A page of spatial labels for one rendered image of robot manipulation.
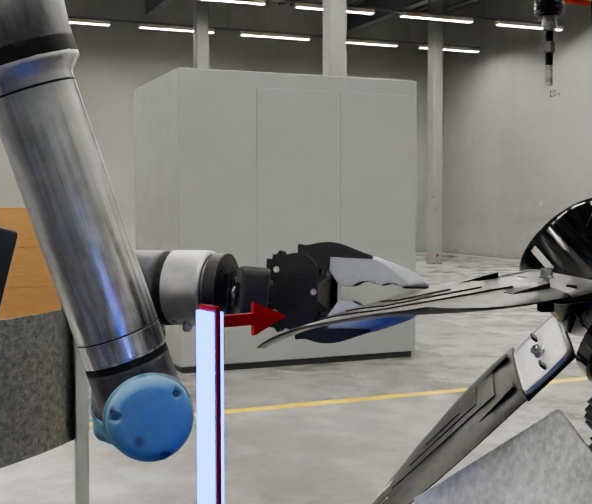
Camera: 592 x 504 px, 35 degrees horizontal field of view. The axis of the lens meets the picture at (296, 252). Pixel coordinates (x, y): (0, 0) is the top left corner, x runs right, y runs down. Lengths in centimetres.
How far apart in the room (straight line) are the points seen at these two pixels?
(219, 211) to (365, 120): 141
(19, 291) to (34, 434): 608
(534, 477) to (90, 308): 40
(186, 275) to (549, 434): 36
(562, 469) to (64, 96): 52
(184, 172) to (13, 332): 434
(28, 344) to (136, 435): 192
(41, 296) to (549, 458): 813
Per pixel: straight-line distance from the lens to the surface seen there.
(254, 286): 79
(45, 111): 79
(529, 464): 83
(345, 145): 734
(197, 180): 690
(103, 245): 80
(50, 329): 278
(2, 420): 266
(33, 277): 880
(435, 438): 102
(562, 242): 91
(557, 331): 96
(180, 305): 90
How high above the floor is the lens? 126
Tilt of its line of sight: 3 degrees down
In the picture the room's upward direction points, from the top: straight up
